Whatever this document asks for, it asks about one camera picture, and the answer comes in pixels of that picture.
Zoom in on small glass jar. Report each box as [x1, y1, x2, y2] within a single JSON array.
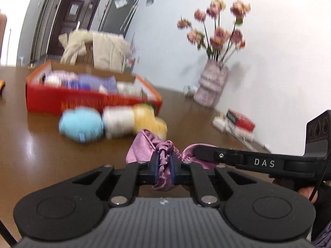
[[183, 85, 197, 98]]

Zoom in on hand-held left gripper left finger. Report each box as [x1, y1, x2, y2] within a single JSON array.
[[72, 151, 159, 208]]

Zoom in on pink artificial flowers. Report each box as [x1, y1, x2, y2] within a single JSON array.
[[177, 0, 251, 65]]

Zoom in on black cable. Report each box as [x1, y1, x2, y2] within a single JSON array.
[[0, 221, 18, 247]]

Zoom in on person's right hand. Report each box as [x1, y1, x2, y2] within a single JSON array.
[[296, 185, 316, 202]]

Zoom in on person's right forearm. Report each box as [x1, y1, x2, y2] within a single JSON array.
[[310, 181, 331, 241]]

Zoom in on blue plush toy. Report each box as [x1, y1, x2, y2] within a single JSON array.
[[58, 105, 105, 143]]

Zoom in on white plush toy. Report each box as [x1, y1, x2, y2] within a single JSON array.
[[102, 105, 136, 139]]

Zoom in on beige coat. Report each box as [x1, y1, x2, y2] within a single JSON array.
[[58, 30, 133, 73]]

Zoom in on wooden chair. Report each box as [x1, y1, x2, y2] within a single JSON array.
[[75, 43, 97, 66]]

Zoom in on person's purple clothing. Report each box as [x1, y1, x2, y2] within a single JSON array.
[[312, 222, 331, 248]]

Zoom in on purple satin scrunchie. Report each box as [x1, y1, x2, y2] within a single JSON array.
[[125, 129, 220, 192]]

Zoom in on pink soft towel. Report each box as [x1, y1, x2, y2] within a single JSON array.
[[43, 70, 79, 89]]

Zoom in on pink textured vase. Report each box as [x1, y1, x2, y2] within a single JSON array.
[[193, 59, 229, 108]]

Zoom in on orange cardboard box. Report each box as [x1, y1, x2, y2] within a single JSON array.
[[25, 60, 163, 117]]

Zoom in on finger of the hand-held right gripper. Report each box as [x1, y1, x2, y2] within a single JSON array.
[[193, 145, 247, 167]]

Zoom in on small white box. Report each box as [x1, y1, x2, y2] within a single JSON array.
[[212, 116, 228, 132]]

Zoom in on grey refrigerator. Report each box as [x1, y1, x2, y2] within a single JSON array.
[[99, 0, 140, 40]]

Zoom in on white soft item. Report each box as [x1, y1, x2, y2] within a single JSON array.
[[116, 82, 143, 99]]

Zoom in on red book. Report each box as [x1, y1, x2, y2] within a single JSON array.
[[225, 108, 256, 132]]

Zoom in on purple linen pouch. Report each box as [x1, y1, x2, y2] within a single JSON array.
[[77, 74, 119, 95]]

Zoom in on yellow plush toy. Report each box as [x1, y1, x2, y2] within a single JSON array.
[[132, 103, 168, 140]]

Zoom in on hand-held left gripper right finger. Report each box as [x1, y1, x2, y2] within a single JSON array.
[[169, 154, 249, 208]]

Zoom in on dark brown door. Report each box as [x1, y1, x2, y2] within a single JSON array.
[[48, 0, 103, 58]]

